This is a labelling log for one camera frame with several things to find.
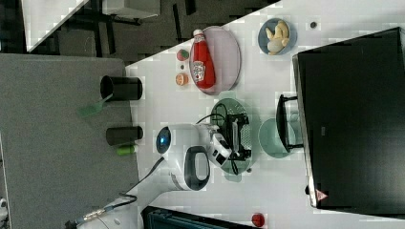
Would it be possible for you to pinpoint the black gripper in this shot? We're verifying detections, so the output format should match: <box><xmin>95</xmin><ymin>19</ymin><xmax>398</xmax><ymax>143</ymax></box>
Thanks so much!
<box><xmin>224</xmin><ymin>114</ymin><xmax>251</xmax><ymax>160</ymax></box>

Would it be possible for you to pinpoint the green plastic strainer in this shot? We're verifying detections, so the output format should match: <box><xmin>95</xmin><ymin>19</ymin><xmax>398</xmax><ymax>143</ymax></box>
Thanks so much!
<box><xmin>210</xmin><ymin>91</ymin><xmax>261</xmax><ymax>182</ymax></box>

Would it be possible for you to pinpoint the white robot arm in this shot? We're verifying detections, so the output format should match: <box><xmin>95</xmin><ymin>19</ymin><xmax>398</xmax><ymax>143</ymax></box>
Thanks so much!
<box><xmin>66</xmin><ymin>114</ymin><xmax>251</xmax><ymax>229</ymax></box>

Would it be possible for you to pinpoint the green mug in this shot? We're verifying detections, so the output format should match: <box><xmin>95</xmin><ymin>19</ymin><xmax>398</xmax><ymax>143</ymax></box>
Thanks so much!
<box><xmin>258</xmin><ymin>112</ymin><xmax>302</xmax><ymax>158</ymax></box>

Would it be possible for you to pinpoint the red ketchup bottle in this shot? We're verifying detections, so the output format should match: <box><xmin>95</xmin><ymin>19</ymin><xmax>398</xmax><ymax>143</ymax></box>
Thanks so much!
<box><xmin>192</xmin><ymin>30</ymin><xmax>216</xmax><ymax>89</ymax></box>

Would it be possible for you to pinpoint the orange slice toy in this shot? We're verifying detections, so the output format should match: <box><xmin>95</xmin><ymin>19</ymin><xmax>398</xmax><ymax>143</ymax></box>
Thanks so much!
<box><xmin>176</xmin><ymin>73</ymin><xmax>188</xmax><ymax>86</ymax></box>

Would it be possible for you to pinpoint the purple plate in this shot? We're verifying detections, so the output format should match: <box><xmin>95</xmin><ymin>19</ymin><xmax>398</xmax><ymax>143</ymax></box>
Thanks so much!
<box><xmin>189</xmin><ymin>26</ymin><xmax>241</xmax><ymax>95</ymax></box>

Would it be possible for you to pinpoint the red emergency button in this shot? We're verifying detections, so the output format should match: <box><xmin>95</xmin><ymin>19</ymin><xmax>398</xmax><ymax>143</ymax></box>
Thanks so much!
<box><xmin>251</xmin><ymin>213</ymin><xmax>266</xmax><ymax>227</ymax></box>

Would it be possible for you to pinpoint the red toy strawberry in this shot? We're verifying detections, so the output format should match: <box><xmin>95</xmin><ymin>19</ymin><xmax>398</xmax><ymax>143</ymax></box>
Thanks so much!
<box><xmin>177</xmin><ymin>49</ymin><xmax>189</xmax><ymax>61</ymax></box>

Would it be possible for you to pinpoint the yellow toy food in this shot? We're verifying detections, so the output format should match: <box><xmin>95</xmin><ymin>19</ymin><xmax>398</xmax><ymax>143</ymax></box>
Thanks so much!
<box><xmin>266</xmin><ymin>20</ymin><xmax>289</xmax><ymax>55</ymax></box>

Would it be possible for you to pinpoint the green toy vegetable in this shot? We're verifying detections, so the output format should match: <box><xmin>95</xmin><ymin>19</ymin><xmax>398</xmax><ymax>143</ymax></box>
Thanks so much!
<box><xmin>117</xmin><ymin>145</ymin><xmax>138</xmax><ymax>156</ymax></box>

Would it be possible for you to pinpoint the black cylinder cup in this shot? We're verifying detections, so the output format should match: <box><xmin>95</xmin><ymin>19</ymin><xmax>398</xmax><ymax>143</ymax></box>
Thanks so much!
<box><xmin>106</xmin><ymin>126</ymin><xmax>143</xmax><ymax>146</ymax></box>

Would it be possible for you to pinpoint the black cup with spatula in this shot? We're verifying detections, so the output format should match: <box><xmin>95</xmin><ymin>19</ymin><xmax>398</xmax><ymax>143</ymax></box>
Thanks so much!
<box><xmin>100</xmin><ymin>75</ymin><xmax>143</xmax><ymax>101</ymax></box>

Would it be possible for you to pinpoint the blue bowl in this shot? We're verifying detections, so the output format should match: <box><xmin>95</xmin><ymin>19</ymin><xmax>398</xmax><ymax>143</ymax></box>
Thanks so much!
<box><xmin>258</xmin><ymin>18</ymin><xmax>297</xmax><ymax>55</ymax></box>

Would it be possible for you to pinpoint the black toaster oven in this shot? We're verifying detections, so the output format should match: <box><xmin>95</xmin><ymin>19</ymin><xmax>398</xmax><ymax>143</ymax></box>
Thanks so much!
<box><xmin>292</xmin><ymin>27</ymin><xmax>405</xmax><ymax>219</ymax></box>

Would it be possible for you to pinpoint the green spatula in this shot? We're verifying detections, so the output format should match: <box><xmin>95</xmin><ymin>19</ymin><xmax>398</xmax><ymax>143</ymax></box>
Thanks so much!
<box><xmin>76</xmin><ymin>94</ymin><xmax>113</xmax><ymax>117</ymax></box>

